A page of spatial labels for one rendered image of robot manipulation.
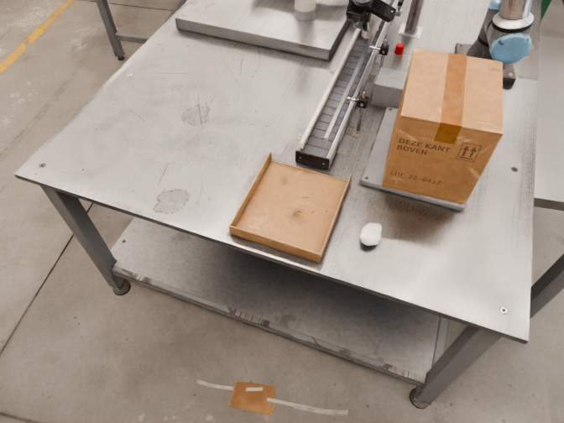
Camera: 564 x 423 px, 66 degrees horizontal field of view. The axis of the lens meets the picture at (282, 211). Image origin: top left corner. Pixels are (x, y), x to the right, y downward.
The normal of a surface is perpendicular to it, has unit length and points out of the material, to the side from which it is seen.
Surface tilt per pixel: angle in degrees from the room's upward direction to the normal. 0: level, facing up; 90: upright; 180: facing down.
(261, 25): 0
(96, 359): 0
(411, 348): 1
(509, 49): 97
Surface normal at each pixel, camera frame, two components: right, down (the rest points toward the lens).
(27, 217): 0.00, -0.60
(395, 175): -0.29, 0.77
